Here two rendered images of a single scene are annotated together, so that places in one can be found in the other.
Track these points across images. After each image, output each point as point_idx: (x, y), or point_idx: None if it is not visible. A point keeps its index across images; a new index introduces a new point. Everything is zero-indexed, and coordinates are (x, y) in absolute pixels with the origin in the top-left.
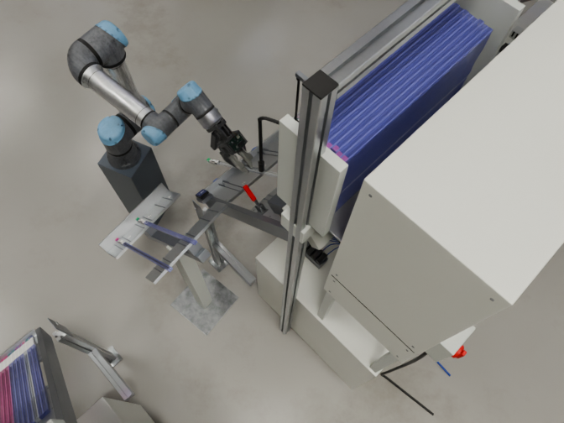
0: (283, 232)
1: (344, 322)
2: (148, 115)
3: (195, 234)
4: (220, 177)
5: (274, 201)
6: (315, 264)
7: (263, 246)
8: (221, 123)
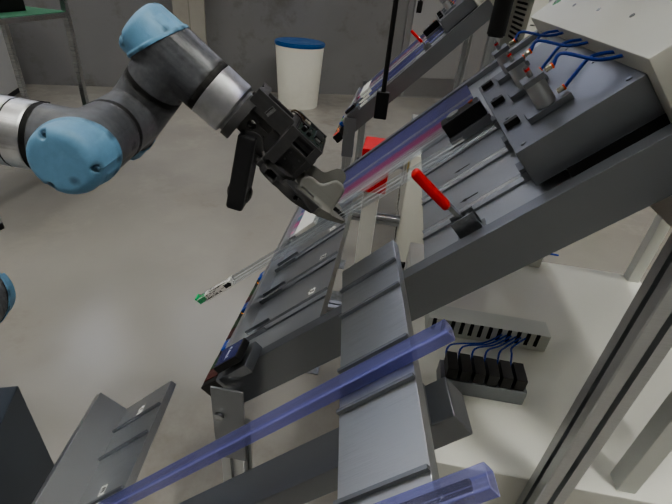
0: (646, 165)
1: (662, 469)
2: (43, 104)
3: (392, 338)
4: (238, 327)
5: (543, 133)
6: (511, 399)
7: (305, 503)
8: (266, 88)
